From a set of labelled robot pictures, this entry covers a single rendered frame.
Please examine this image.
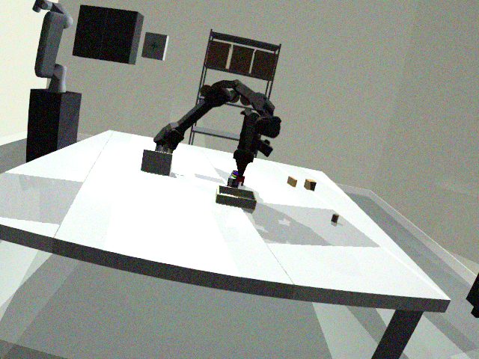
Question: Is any beige rectangular tray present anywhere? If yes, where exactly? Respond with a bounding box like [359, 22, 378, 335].
[216, 185, 257, 209]

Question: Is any small tan block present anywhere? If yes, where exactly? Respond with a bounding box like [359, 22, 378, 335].
[287, 176, 297, 187]

